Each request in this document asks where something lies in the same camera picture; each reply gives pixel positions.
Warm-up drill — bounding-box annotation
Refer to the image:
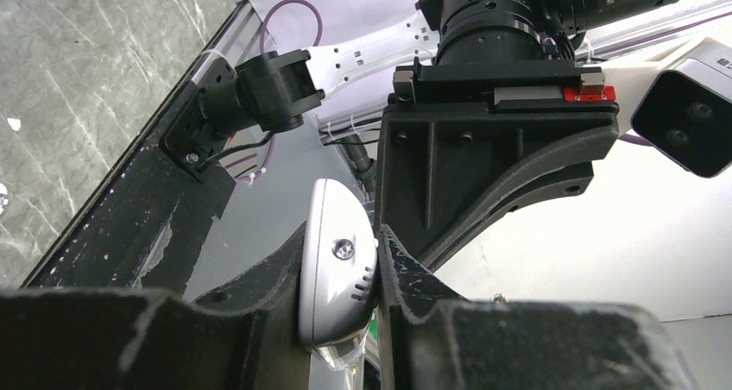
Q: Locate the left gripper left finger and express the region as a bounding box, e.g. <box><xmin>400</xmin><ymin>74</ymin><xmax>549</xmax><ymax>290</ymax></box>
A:
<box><xmin>1</xmin><ymin>227</ymin><xmax>310</xmax><ymax>389</ymax></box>

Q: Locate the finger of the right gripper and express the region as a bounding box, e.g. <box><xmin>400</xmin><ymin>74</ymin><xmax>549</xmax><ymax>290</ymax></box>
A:
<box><xmin>375</xmin><ymin>102</ymin><xmax>619</xmax><ymax>269</ymax></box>

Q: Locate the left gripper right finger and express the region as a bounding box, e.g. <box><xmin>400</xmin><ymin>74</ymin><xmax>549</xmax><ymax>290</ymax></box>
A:
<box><xmin>376</xmin><ymin>226</ymin><xmax>697</xmax><ymax>389</ymax></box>

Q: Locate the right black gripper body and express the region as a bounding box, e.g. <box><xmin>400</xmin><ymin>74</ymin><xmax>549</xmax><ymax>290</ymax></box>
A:
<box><xmin>388</xmin><ymin>60</ymin><xmax>620</xmax><ymax>113</ymax></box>

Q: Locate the white remote control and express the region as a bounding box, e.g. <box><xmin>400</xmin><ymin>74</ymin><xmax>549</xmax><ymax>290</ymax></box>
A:
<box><xmin>298</xmin><ymin>179</ymin><xmax>378</xmax><ymax>371</ymax></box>

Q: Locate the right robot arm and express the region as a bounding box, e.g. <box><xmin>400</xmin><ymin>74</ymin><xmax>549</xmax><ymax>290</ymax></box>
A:
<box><xmin>196</xmin><ymin>0</ymin><xmax>678</xmax><ymax>268</ymax></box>

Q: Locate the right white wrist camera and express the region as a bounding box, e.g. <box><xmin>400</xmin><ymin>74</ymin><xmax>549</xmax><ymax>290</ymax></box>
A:
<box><xmin>603</xmin><ymin>37</ymin><xmax>731</xmax><ymax>179</ymax></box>

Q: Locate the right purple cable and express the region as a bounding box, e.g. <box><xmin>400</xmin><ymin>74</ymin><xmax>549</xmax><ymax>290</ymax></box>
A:
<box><xmin>225</xmin><ymin>0</ymin><xmax>325</xmax><ymax>186</ymax></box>

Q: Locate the aluminium rail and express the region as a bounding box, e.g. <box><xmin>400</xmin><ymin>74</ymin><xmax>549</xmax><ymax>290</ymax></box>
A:
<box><xmin>186</xmin><ymin>0</ymin><xmax>262</xmax><ymax>85</ymax></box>

